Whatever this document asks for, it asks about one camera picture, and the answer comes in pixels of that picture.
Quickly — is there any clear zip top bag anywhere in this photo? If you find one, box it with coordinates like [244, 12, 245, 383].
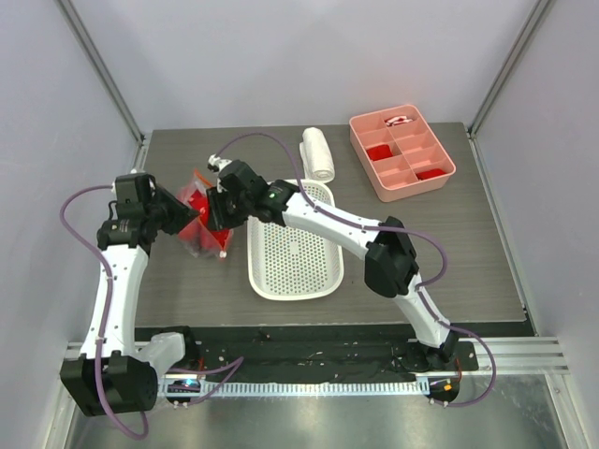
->
[177, 169, 233, 260]

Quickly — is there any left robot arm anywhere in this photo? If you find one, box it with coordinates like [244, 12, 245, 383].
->
[60, 172, 199, 416]

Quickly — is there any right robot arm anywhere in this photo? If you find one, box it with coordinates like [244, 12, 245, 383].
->
[207, 155, 459, 369]

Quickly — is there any rolled white towel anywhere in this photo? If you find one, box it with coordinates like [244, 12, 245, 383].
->
[299, 127, 335, 183]

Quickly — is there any white perforated plastic basket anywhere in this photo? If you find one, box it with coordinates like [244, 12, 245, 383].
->
[246, 180, 345, 301]

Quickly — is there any red block in tray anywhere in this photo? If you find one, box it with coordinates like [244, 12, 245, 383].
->
[366, 143, 393, 162]

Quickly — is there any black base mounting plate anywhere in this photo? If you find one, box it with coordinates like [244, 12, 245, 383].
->
[135, 321, 481, 380]

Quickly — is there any pink compartment organizer tray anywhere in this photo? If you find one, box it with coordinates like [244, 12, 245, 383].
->
[349, 105, 456, 202]

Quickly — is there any red white item in tray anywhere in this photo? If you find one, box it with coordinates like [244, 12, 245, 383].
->
[384, 115, 414, 127]

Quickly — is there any red block tray front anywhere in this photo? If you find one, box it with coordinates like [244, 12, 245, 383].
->
[416, 168, 446, 181]

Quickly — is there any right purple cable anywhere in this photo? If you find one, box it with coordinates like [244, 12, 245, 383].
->
[212, 132, 497, 408]

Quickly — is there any purple cable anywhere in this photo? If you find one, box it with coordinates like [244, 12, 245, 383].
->
[58, 184, 244, 441]
[212, 132, 497, 408]

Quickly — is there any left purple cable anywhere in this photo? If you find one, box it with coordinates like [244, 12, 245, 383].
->
[58, 184, 244, 441]

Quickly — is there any white slotted cable duct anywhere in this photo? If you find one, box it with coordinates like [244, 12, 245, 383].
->
[158, 378, 430, 399]

